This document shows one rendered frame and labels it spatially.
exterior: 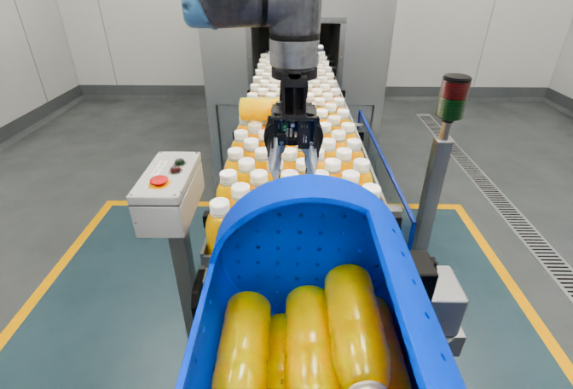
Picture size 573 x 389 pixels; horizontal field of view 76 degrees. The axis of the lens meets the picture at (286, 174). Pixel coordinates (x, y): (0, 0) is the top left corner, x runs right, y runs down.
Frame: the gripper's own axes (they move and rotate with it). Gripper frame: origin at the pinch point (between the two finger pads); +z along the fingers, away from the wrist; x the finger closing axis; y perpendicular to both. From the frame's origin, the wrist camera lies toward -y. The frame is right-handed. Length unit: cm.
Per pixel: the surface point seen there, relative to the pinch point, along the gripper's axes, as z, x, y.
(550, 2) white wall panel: -1, 297, -408
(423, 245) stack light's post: 37, 39, -25
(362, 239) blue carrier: 1.8, 10.3, 16.4
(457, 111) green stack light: -4.3, 38.7, -23.5
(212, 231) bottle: 11.3, -15.4, 2.7
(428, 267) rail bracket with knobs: 14.2, 24.9, 8.9
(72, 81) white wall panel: 91, -276, -401
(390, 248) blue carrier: -6.3, 10.7, 27.9
